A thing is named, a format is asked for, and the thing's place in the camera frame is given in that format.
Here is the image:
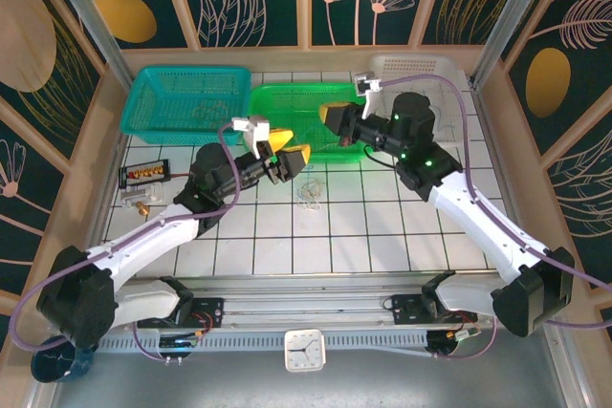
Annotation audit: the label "thin white cable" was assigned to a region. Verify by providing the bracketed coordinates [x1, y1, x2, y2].
[305, 123, 344, 151]

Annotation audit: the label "white square clock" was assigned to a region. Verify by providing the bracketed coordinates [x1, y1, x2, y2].
[284, 329, 327, 373]

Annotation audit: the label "thin blue cable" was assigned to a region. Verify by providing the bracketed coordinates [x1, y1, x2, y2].
[432, 105, 456, 136]

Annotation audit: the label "thin cable bundle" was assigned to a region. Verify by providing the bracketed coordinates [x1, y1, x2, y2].
[294, 163, 329, 212]

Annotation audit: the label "white plastic basket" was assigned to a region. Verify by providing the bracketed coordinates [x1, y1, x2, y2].
[368, 53, 470, 144]

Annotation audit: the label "aluminium mounting rail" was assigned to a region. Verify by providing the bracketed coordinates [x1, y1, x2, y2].
[45, 271, 568, 333]

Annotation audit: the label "green plastic basket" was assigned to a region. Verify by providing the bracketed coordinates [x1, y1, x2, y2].
[243, 82, 379, 164]

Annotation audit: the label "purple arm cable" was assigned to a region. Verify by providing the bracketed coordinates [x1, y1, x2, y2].
[380, 73, 612, 362]
[9, 121, 243, 362]

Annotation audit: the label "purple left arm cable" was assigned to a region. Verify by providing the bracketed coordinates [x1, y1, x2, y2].
[9, 121, 243, 362]

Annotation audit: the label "grey slotted cable duct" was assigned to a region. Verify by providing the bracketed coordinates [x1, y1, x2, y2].
[93, 329, 434, 356]

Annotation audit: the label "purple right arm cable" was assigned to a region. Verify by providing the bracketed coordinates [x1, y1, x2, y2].
[380, 73, 612, 362]

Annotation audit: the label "black terminal block yellow plugs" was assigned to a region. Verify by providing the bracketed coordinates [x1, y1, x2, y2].
[118, 158, 172, 188]

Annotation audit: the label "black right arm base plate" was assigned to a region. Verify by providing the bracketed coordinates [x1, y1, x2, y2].
[391, 292, 479, 326]

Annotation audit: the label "teal plastic basket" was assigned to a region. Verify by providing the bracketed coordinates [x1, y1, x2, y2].
[119, 66, 253, 145]

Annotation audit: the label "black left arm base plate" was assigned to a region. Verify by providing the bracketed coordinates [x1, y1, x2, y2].
[137, 296, 225, 331]

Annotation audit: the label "dark blue mug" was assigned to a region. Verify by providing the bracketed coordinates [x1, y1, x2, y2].
[30, 338, 97, 384]

